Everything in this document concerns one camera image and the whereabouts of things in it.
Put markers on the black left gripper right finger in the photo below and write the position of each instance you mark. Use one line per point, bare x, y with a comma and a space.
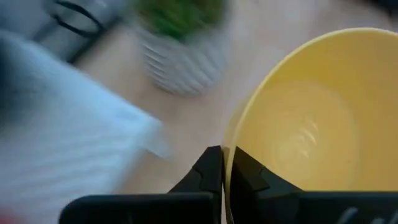
248, 180

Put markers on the succulent plant in white pot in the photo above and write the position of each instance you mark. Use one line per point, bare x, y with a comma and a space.
183, 62

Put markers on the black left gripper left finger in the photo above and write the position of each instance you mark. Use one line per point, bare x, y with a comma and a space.
208, 177

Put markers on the white mesh shelf rack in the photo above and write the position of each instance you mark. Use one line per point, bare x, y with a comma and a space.
62, 140

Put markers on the yellow mini bowl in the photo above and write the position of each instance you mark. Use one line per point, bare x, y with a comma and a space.
326, 124

